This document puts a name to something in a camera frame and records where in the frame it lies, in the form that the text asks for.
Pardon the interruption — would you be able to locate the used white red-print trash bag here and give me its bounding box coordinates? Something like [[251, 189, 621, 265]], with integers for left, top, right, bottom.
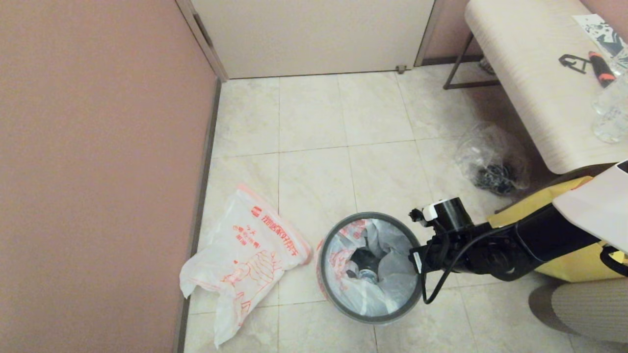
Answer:
[[316, 218, 418, 319]]

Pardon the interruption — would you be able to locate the grey bin retaining ring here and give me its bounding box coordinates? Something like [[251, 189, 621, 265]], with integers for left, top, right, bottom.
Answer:
[[316, 212, 423, 325]]

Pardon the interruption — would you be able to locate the clear bag of dark parts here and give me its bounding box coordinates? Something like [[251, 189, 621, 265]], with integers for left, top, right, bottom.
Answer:
[[454, 123, 530, 197]]

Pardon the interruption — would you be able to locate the yellow fabric tote bag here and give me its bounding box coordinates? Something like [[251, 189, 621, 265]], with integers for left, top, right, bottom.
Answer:
[[488, 176, 628, 283]]

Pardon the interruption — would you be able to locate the fresh white red-print trash bag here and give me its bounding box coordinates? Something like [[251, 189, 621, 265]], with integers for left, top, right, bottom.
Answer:
[[179, 184, 312, 349]]

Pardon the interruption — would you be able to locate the white ribbed cylinder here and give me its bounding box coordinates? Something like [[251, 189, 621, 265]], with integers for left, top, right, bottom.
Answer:
[[529, 278, 628, 344]]

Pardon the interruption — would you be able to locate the light wood-grain table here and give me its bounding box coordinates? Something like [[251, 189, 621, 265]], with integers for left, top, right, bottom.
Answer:
[[443, 0, 628, 175]]

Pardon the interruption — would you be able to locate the clear plastic bottle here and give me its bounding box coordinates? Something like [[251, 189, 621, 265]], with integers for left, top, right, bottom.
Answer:
[[593, 105, 628, 144], [591, 74, 628, 116]]

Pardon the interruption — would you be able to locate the black hook clip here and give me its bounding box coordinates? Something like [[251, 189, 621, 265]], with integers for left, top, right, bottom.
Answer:
[[558, 54, 589, 75]]

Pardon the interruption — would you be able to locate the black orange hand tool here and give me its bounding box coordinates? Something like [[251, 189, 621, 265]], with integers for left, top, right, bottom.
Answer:
[[588, 50, 616, 89]]

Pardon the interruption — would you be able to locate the white door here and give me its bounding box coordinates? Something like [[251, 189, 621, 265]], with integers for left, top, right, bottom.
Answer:
[[189, 0, 435, 79]]

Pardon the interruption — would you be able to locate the printed black white paper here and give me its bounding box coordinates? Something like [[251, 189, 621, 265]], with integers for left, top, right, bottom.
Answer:
[[572, 14, 628, 57]]

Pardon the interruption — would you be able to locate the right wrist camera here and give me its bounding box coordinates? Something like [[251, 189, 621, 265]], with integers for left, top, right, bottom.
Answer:
[[410, 198, 474, 233]]

